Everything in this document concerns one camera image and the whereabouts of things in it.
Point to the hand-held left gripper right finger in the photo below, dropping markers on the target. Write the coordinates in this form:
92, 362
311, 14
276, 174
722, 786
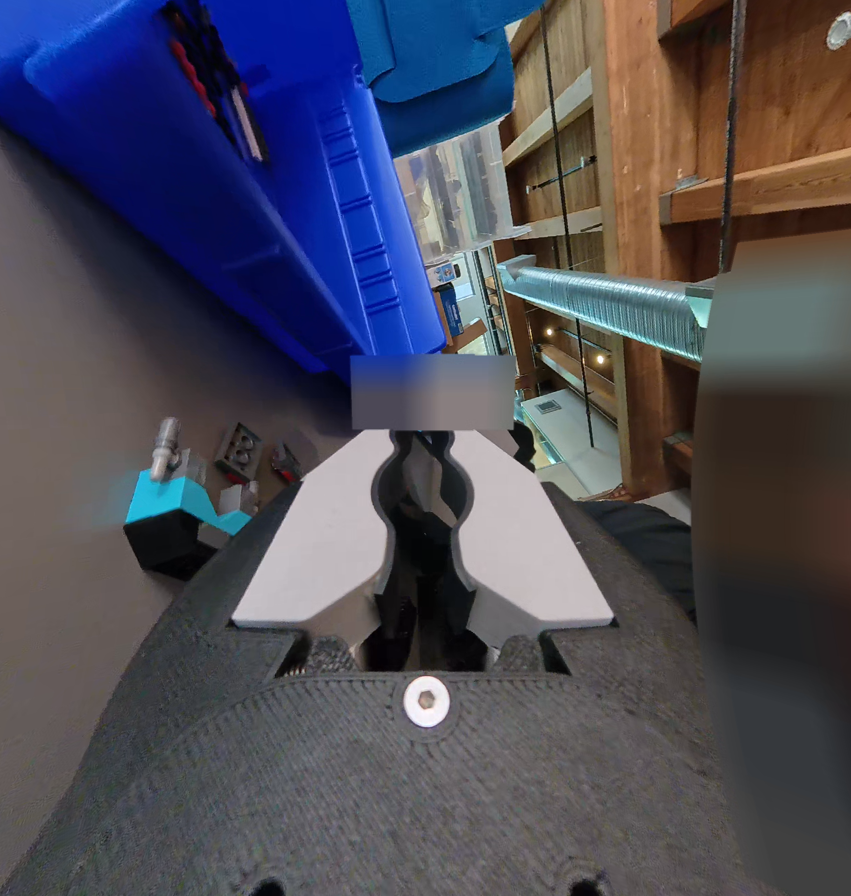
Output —
537, 560

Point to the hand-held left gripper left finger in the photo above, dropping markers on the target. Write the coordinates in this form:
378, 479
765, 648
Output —
306, 560

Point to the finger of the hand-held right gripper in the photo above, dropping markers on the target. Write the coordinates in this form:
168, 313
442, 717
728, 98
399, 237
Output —
419, 476

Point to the teal and black brick assembly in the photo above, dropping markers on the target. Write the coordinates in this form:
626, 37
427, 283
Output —
166, 518

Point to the grey toy axle pin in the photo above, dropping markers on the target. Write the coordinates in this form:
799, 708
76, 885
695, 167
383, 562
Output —
166, 448

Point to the blue plastic bin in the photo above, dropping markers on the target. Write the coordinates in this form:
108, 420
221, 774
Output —
152, 175

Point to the person's right forearm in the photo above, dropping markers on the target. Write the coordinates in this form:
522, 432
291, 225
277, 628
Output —
642, 546

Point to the grey desk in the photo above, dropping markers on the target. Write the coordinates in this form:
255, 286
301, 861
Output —
61, 420

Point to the dark grey toy brick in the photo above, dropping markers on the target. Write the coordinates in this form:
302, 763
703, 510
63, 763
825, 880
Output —
240, 451

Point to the blue cardboard box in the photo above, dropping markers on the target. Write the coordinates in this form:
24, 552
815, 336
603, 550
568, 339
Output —
453, 315

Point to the small picture card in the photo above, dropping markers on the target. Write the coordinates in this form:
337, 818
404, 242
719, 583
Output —
448, 273

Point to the clear plastic drawer stack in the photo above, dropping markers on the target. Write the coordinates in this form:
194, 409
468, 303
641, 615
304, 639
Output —
460, 189

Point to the pile of mixed toy bricks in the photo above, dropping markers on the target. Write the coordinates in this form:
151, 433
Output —
219, 77

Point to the silver ventilation duct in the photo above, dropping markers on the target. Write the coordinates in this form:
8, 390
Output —
607, 301

